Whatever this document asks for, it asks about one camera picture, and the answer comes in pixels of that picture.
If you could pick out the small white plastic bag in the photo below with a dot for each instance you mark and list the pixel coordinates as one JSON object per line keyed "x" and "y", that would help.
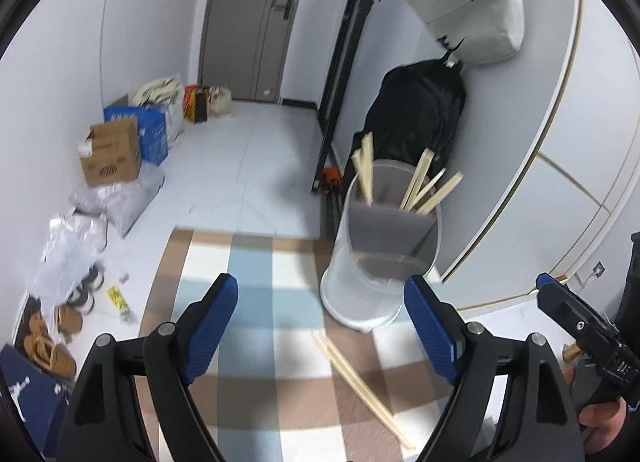
{"x": 221, "y": 102}

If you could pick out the yellow packet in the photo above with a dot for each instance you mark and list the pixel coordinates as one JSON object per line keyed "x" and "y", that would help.
{"x": 119, "y": 302}

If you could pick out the black duffel bag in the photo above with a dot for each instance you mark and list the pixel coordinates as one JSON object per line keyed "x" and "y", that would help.
{"x": 415, "y": 107}

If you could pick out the large clear plastic bag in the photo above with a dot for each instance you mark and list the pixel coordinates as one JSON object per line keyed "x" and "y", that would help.
{"x": 125, "y": 202}

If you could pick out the dark blue shoe box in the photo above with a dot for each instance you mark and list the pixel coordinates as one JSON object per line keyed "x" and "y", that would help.
{"x": 30, "y": 402}

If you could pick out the brown slipper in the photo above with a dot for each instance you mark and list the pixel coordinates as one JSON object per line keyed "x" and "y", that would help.
{"x": 37, "y": 324}
{"x": 69, "y": 323}
{"x": 50, "y": 357}

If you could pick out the orange paper bag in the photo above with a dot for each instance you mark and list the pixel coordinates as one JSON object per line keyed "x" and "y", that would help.
{"x": 195, "y": 104}

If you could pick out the blue cardboard box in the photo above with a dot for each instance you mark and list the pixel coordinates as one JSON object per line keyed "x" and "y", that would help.
{"x": 152, "y": 137}

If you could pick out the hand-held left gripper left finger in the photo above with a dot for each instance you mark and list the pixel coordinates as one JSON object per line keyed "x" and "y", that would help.
{"x": 210, "y": 332}

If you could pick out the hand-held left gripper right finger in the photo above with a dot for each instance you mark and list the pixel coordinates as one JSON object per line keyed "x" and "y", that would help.
{"x": 430, "y": 332}

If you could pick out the translucent white utensil holder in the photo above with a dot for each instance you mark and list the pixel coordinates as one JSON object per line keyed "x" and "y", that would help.
{"x": 360, "y": 292}

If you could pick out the cream tote bag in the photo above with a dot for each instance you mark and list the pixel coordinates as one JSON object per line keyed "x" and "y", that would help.
{"x": 160, "y": 92}

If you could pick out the white curved cabinet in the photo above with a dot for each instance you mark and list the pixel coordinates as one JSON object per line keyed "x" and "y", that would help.
{"x": 575, "y": 217}

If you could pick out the grey door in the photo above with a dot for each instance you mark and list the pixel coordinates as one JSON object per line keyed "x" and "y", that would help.
{"x": 240, "y": 17}

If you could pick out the checkered floor mat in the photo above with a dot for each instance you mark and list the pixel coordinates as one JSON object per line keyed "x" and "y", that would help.
{"x": 260, "y": 267}

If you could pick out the brown cardboard box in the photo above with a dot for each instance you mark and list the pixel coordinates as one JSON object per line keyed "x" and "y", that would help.
{"x": 112, "y": 154}

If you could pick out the grey canvas bag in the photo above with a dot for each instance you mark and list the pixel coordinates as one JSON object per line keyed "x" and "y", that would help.
{"x": 470, "y": 7}

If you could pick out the black tripod legs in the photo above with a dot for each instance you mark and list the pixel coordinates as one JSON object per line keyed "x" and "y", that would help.
{"x": 334, "y": 214}

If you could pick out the orange tool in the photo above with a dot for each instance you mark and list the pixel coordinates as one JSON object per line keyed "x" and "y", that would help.
{"x": 332, "y": 178}

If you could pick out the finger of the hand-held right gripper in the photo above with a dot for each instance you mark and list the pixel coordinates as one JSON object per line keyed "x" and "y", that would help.
{"x": 580, "y": 322}

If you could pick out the person's right hand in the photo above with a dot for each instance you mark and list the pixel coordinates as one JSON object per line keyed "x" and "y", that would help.
{"x": 607, "y": 424}

